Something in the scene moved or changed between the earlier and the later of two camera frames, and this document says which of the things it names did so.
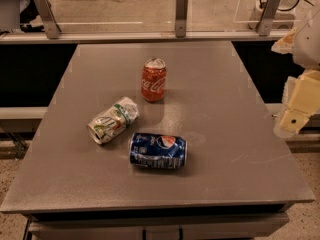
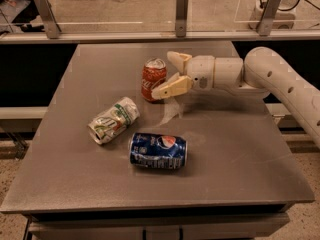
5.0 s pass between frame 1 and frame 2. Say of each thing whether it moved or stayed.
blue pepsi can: stayed
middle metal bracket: stayed
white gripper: moved
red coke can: stayed
